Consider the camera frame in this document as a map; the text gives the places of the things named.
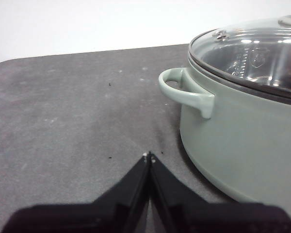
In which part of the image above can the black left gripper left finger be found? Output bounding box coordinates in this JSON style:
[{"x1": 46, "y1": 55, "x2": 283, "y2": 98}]
[{"x1": 1, "y1": 151, "x2": 151, "y2": 233}]

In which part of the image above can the glass lid with green knob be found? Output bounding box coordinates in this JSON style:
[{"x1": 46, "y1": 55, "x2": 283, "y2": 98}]
[{"x1": 188, "y1": 0, "x2": 291, "y2": 101}]

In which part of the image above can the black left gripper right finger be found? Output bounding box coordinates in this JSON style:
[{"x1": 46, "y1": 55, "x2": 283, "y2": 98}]
[{"x1": 149, "y1": 152, "x2": 291, "y2": 233}]

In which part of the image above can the pale green electric pot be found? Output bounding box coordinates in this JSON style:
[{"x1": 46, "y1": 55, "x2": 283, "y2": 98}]
[{"x1": 158, "y1": 57, "x2": 291, "y2": 220}]

